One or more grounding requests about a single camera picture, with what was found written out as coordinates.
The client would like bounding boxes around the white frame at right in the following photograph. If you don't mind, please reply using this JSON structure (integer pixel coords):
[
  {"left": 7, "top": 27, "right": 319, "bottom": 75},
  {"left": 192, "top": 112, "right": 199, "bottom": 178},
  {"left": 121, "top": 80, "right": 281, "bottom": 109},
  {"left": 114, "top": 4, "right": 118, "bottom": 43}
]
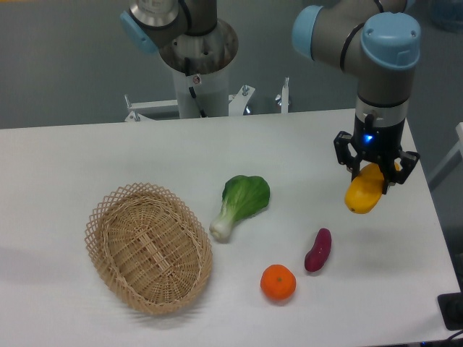
[{"left": 428, "top": 122, "right": 462, "bottom": 191}]

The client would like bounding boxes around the orange tangerine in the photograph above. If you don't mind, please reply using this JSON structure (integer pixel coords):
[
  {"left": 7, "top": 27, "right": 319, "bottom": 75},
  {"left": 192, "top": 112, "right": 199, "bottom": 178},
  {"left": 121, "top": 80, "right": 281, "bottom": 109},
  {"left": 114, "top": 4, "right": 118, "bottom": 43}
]
[{"left": 260, "top": 264, "right": 297, "bottom": 301}]

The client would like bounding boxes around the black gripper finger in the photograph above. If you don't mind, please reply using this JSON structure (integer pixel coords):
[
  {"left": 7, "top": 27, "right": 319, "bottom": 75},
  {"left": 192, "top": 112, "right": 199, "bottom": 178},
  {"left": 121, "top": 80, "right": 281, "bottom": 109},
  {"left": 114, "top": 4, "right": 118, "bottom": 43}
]
[
  {"left": 378, "top": 150, "right": 420, "bottom": 194},
  {"left": 334, "top": 131, "right": 362, "bottom": 181}
]

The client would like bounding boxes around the black device at table edge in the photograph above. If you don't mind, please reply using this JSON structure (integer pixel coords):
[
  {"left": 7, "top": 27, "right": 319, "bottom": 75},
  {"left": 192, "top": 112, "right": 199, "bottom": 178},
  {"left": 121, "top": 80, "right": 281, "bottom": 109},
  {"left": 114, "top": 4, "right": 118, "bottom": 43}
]
[{"left": 437, "top": 292, "right": 462, "bottom": 330}]

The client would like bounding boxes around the black cable on pedestal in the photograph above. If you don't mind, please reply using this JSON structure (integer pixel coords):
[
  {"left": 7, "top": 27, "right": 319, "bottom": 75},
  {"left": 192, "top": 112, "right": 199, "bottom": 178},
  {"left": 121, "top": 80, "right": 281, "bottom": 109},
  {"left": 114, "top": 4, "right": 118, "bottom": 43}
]
[{"left": 184, "top": 57, "right": 208, "bottom": 119}]

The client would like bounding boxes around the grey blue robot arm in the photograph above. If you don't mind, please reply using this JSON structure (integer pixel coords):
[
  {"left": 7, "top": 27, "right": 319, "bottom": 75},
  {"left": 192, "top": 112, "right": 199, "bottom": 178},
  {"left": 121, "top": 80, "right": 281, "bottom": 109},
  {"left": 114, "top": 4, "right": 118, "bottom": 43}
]
[{"left": 120, "top": 1, "right": 421, "bottom": 192}]

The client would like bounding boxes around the blue water bottle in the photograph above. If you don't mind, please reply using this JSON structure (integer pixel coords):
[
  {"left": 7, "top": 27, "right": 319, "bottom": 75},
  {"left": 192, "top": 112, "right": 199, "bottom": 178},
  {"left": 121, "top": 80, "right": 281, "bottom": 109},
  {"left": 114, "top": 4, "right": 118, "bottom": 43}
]
[{"left": 428, "top": 0, "right": 462, "bottom": 33}]

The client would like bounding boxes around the green bok choy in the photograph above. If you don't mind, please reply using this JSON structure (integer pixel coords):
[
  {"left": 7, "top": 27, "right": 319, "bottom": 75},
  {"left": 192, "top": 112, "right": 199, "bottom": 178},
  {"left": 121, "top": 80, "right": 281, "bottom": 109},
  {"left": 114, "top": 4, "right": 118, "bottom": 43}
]
[{"left": 209, "top": 175, "right": 271, "bottom": 242}]

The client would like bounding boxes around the woven wicker basket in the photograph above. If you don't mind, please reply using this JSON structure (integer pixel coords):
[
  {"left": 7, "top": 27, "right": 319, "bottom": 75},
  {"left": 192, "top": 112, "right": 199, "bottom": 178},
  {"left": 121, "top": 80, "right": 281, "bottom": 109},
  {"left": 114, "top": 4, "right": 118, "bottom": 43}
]
[{"left": 85, "top": 183, "right": 213, "bottom": 315}]

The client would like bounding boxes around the purple sweet potato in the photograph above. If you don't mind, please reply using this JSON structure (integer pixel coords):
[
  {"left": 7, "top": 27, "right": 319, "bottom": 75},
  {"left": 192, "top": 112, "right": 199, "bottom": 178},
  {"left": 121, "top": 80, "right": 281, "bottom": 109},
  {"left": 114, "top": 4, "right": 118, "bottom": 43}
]
[{"left": 304, "top": 228, "right": 332, "bottom": 273}]

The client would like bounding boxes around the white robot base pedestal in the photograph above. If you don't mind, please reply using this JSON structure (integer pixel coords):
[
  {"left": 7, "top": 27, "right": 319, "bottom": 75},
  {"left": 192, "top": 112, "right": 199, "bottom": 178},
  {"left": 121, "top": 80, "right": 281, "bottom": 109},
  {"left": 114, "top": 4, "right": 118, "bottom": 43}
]
[{"left": 124, "top": 20, "right": 292, "bottom": 123}]

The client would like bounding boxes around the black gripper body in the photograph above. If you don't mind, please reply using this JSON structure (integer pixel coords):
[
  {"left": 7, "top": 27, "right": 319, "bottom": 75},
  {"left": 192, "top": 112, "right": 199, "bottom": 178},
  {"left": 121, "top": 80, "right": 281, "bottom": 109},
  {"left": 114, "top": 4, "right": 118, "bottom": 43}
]
[{"left": 352, "top": 114, "right": 404, "bottom": 168}]

